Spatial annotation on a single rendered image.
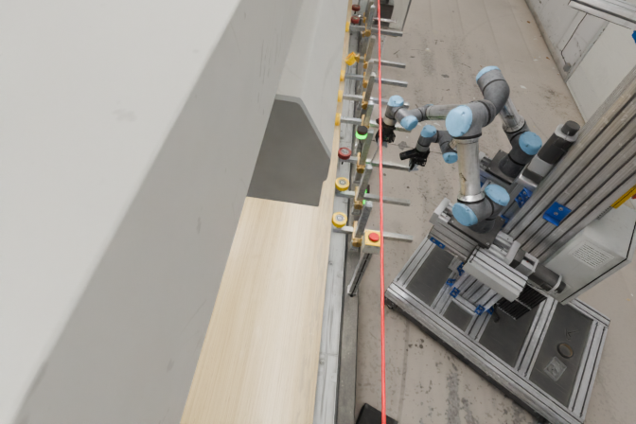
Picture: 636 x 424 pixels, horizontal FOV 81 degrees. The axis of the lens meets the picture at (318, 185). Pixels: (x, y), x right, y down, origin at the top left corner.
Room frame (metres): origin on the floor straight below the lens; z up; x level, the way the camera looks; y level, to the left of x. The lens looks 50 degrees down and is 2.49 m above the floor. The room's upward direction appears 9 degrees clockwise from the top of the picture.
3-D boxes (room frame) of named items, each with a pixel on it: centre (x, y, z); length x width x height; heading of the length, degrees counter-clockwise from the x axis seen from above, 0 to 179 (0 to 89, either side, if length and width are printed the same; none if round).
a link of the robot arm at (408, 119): (1.55, -0.40, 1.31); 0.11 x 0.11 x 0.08; 36
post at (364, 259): (0.85, -0.26, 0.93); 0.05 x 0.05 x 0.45; 1
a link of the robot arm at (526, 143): (1.60, -1.08, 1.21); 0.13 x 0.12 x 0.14; 8
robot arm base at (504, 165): (1.59, -1.08, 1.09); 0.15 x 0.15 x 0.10
